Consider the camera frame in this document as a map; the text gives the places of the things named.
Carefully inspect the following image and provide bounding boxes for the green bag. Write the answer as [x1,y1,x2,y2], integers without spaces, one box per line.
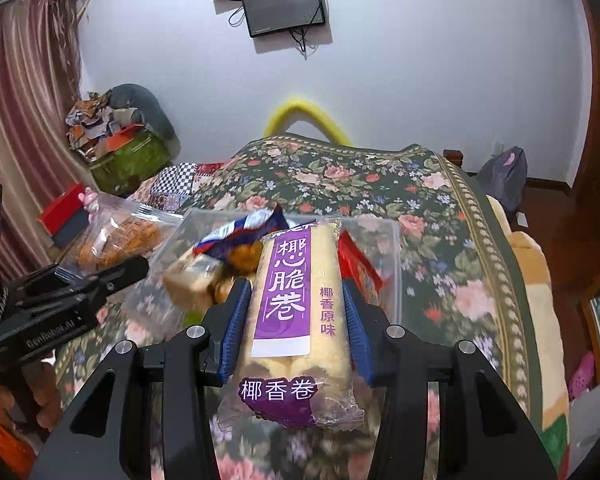
[89,132,173,196]

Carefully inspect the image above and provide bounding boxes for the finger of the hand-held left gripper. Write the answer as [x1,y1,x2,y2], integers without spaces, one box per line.
[10,262,88,295]
[55,256,150,307]

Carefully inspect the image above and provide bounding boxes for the dark grey box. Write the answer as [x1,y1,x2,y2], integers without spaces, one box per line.
[52,210,91,249]

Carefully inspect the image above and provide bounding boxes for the pink plush rabbit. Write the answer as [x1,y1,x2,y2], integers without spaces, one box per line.
[81,187,102,222]

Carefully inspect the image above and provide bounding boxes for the small black wall monitor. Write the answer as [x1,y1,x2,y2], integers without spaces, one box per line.
[240,0,327,39]

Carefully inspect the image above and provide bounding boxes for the patterned orange cloth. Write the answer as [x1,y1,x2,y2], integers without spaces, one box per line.
[65,91,116,152]

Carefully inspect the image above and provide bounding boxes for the striped brown curtain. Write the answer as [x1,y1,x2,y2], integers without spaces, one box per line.
[0,0,88,281]

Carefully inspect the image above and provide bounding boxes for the clear orange snack packet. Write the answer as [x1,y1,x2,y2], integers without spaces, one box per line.
[57,192,181,272]

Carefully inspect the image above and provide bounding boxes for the grey pillow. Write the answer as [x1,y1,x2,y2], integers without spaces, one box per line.
[107,83,178,141]

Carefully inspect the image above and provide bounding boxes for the red snack packet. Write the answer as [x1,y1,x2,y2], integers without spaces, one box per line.
[337,230,383,293]

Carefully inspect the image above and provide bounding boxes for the orange box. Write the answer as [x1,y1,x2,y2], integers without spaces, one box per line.
[97,127,141,154]

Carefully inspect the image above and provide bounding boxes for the blue snack packet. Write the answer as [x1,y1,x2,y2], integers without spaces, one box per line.
[192,205,290,271]

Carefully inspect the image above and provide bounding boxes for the black monitor cable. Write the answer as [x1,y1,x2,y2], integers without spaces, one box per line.
[290,30,322,57]

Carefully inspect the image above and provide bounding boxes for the yellow foam tube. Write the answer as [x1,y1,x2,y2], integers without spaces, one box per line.
[262,95,353,146]

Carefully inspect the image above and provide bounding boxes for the beige plush blanket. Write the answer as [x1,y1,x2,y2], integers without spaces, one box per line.
[485,195,572,448]

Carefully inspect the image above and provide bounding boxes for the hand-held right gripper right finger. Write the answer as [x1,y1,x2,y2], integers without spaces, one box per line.
[340,277,561,480]

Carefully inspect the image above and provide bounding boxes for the person's left hand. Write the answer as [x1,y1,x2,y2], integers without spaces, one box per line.
[34,359,66,431]

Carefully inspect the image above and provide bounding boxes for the patchwork quilt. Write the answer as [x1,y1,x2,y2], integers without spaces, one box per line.
[130,161,231,211]

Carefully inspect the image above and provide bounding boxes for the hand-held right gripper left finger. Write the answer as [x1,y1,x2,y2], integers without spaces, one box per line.
[30,277,253,480]

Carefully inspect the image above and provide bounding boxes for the floral blanket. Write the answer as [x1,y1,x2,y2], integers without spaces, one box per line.
[55,132,571,480]

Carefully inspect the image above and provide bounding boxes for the pink slipper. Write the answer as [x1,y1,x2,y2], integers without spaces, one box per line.
[567,352,596,401]

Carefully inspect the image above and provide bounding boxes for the purple label roll packet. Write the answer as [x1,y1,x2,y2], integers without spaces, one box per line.
[217,212,366,433]

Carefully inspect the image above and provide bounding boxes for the clear plastic container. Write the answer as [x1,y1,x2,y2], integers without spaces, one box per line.
[125,208,402,331]

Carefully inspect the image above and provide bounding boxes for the red box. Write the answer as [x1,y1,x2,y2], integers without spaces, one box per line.
[39,183,88,236]

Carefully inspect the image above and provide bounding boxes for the dark backpack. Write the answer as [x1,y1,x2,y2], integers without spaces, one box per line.
[477,146,528,211]

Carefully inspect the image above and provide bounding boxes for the brown cake packet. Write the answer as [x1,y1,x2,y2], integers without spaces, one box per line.
[162,252,226,311]

